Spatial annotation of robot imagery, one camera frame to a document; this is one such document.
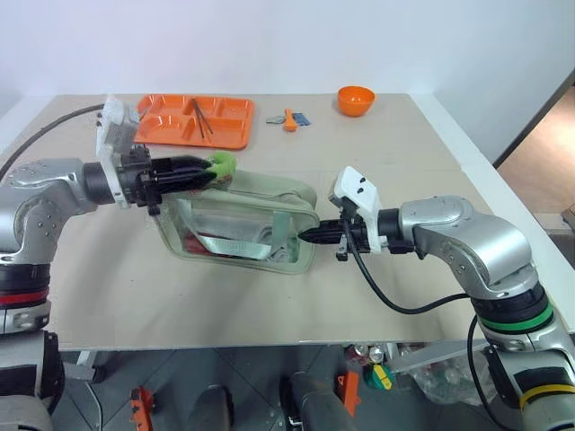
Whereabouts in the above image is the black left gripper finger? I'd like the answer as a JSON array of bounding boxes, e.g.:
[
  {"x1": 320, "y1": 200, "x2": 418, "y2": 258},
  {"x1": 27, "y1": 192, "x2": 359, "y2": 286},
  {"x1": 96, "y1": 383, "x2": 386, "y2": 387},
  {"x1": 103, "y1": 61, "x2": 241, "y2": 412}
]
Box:
[
  {"x1": 156, "y1": 170, "x2": 217, "y2": 196},
  {"x1": 151, "y1": 154, "x2": 210, "y2": 175}
]

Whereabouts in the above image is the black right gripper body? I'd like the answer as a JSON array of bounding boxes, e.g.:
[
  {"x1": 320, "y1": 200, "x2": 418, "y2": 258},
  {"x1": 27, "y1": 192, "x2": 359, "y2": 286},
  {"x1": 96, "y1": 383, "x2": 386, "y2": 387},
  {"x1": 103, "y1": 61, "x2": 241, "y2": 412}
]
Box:
[{"x1": 334, "y1": 202, "x2": 376, "y2": 262}]

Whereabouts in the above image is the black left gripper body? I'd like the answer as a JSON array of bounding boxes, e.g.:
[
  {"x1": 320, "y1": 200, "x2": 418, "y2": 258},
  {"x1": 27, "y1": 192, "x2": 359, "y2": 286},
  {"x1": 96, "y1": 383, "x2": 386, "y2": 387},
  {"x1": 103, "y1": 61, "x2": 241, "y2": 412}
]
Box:
[{"x1": 117, "y1": 145, "x2": 164, "y2": 217}]

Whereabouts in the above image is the green pouch with clear window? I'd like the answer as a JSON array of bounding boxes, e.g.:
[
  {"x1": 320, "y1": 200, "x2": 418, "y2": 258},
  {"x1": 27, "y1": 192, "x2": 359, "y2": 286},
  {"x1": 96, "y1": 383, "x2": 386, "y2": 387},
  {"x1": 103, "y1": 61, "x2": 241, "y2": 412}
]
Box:
[{"x1": 154, "y1": 168, "x2": 322, "y2": 276}]

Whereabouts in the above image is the orange compartment tray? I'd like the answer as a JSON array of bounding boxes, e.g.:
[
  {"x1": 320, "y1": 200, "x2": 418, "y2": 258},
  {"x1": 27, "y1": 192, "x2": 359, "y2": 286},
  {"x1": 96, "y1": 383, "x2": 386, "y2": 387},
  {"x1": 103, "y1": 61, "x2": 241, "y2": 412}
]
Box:
[{"x1": 133, "y1": 93, "x2": 256, "y2": 151}]

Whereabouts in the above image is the dark chopstick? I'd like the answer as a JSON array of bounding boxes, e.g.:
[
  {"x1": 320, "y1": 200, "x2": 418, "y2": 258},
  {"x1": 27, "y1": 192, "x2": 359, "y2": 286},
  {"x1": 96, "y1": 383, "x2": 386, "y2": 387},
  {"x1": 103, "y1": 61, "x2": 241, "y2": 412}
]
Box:
[
  {"x1": 195, "y1": 101, "x2": 214, "y2": 138},
  {"x1": 192, "y1": 98, "x2": 208, "y2": 141}
]

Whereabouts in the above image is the orange plastic bowl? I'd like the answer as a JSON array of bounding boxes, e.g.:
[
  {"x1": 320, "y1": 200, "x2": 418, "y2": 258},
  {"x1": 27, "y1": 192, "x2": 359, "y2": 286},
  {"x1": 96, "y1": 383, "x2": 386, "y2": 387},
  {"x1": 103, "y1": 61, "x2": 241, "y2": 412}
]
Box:
[{"x1": 337, "y1": 84, "x2": 377, "y2": 119}]

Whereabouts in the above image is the green and yellow object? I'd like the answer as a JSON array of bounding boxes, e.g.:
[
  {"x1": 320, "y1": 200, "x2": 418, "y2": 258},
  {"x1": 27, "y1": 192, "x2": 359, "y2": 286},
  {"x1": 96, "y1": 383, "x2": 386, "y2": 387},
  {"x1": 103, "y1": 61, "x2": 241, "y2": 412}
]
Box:
[{"x1": 362, "y1": 364, "x2": 395, "y2": 391}]

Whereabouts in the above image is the orange clamp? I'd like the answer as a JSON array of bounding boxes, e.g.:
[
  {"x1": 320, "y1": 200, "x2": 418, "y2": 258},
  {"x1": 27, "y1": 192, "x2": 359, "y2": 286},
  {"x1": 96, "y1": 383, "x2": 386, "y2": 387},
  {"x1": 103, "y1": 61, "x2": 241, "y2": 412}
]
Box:
[
  {"x1": 128, "y1": 386, "x2": 157, "y2": 428},
  {"x1": 335, "y1": 371, "x2": 362, "y2": 417}
]

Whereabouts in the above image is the dark rounded shape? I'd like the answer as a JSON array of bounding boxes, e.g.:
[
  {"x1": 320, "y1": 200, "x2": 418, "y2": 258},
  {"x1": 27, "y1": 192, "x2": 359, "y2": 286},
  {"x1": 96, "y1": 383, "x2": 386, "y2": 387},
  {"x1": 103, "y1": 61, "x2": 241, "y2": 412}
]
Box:
[{"x1": 279, "y1": 371, "x2": 357, "y2": 431}]

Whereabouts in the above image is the clear plastic bag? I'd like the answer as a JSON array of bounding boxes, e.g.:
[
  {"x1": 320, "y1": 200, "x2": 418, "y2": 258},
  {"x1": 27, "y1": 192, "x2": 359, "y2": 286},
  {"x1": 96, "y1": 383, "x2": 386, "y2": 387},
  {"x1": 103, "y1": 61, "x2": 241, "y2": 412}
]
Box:
[{"x1": 389, "y1": 342, "x2": 491, "y2": 406}]

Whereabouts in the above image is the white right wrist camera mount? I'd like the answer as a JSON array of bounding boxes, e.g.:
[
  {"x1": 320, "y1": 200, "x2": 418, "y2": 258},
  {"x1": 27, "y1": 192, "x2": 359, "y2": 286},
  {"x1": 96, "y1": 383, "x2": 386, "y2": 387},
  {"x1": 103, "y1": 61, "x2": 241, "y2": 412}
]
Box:
[{"x1": 329, "y1": 165, "x2": 390, "y2": 252}]

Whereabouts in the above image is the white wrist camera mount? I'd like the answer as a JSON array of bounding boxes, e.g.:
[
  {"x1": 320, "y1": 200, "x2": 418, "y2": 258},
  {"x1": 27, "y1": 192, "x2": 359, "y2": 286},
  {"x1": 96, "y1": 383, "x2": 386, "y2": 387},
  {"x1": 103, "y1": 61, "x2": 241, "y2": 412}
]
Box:
[
  {"x1": 329, "y1": 165, "x2": 390, "y2": 252},
  {"x1": 94, "y1": 95, "x2": 150, "y2": 210}
]

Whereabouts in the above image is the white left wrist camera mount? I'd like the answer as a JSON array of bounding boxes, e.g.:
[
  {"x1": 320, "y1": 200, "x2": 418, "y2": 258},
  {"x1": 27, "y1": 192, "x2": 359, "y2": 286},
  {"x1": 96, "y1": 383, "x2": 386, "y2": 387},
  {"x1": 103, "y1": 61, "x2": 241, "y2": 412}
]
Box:
[{"x1": 94, "y1": 95, "x2": 150, "y2": 210}]

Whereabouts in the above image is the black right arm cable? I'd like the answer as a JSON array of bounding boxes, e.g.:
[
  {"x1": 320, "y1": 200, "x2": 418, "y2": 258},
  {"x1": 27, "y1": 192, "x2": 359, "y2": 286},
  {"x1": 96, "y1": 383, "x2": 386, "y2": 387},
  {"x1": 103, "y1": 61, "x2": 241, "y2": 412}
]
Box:
[{"x1": 347, "y1": 241, "x2": 511, "y2": 431}]

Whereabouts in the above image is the dark left arm cable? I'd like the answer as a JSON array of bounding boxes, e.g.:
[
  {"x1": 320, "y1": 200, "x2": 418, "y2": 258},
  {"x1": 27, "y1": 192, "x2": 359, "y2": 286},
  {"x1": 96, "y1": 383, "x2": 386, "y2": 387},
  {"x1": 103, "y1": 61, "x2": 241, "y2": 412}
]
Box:
[{"x1": 0, "y1": 103, "x2": 107, "y2": 181}]

